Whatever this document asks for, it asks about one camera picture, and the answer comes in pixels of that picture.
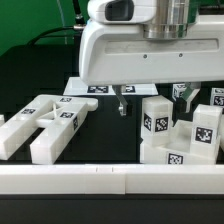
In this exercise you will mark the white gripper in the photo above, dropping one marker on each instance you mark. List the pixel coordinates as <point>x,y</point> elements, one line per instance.
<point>120,55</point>

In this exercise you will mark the white chair seat part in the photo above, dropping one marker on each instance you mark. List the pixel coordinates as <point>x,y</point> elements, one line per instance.
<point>177,150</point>

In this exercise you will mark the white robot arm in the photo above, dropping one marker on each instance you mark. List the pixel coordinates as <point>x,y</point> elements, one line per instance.
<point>171,21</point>

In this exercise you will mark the white part right edge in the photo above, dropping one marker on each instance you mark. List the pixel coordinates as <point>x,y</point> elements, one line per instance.
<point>221,133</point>

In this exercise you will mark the white part edge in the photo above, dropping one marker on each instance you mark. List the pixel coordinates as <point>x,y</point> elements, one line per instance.
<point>2,120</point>
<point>221,133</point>

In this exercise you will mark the white part left edge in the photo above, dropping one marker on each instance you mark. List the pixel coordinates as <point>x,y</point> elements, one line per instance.
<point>2,120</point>

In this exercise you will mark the white marker base plate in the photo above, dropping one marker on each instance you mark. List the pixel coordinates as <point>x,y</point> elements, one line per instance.
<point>76,87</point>

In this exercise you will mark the white chair back frame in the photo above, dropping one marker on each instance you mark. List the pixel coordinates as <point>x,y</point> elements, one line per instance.
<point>60,117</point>

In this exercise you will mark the white front barrier rail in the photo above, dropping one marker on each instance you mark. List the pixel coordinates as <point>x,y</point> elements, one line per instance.
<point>112,179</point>

